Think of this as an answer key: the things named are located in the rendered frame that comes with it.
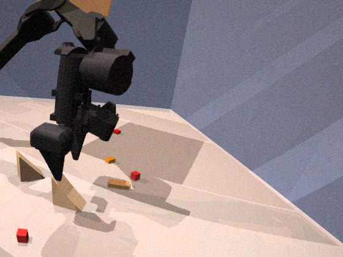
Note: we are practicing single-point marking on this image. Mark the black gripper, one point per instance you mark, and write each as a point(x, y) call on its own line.
point(55, 141)

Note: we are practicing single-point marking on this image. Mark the small orange block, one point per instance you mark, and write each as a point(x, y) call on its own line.
point(110, 160)

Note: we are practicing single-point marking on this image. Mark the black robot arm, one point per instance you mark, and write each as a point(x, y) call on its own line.
point(98, 66)

